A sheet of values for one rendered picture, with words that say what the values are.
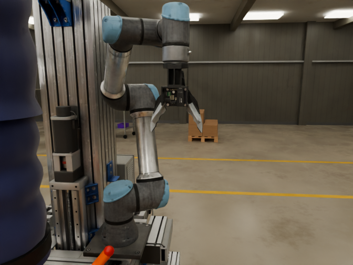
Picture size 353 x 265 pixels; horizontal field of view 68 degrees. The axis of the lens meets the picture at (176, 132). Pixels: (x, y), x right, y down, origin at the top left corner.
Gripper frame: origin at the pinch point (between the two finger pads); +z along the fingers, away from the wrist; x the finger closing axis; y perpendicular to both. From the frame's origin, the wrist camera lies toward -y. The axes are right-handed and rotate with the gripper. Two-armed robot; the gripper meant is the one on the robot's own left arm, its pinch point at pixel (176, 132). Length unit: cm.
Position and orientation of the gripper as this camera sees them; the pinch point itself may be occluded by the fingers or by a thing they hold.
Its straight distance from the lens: 78.7
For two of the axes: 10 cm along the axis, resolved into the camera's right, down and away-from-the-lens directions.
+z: 0.0, 9.8, 1.8
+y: -0.9, 1.8, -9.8
